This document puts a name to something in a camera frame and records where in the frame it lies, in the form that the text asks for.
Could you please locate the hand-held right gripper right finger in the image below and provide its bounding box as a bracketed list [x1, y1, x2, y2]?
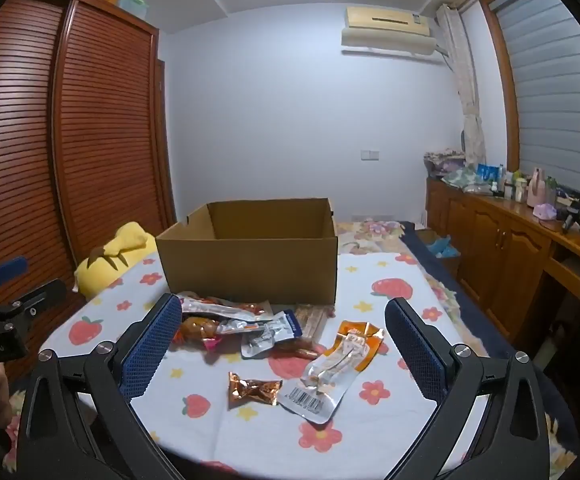
[385, 297, 553, 480]

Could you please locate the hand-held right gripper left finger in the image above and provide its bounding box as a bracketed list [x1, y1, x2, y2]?
[16, 292, 183, 480]

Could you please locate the brown snack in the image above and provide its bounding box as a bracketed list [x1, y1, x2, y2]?
[177, 315, 221, 356]

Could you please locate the orange and white snack packet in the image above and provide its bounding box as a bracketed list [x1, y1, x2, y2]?
[277, 321, 385, 423]

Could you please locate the white chicken claw packet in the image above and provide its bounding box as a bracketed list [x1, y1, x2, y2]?
[180, 291, 275, 322]

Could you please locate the clear grain bar packet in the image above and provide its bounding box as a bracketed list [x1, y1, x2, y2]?
[295, 305, 329, 341]

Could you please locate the copper foil candy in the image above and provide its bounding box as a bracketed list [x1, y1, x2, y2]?
[227, 371, 283, 409]

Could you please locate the brown sausage stick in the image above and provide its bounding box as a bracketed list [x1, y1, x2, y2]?
[270, 342, 321, 361]

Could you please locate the silver and blue snack packet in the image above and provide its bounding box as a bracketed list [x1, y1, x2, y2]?
[240, 310, 303, 359]

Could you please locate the brown cardboard box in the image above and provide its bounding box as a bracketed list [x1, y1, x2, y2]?
[156, 198, 339, 306]

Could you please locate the yellow plush toy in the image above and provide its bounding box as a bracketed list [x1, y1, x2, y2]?
[74, 221, 157, 297]

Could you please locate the blue plastic bag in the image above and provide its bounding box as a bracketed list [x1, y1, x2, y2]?
[432, 235, 463, 259]

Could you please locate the wooden slatted wardrobe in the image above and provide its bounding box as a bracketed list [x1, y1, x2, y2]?
[0, 0, 178, 381]

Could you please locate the floral bed quilt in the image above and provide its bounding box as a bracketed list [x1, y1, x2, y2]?
[337, 217, 470, 351]

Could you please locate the wooden sideboard cabinet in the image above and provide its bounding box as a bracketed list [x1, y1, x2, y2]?
[426, 177, 580, 356]

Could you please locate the folded cloth pile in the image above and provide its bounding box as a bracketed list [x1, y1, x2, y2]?
[424, 147, 478, 187]

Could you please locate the blue wipes packet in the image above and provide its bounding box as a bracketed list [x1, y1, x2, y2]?
[476, 162, 500, 186]

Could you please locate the pink bottle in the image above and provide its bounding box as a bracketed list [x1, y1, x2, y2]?
[527, 167, 548, 208]

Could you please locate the beige floral curtain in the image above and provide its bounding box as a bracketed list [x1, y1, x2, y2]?
[437, 4, 486, 167]

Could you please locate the grey window blind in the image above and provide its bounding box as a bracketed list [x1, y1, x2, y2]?
[487, 0, 580, 221]

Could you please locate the wall air conditioner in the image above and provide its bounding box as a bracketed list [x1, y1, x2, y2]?
[341, 6, 450, 61]

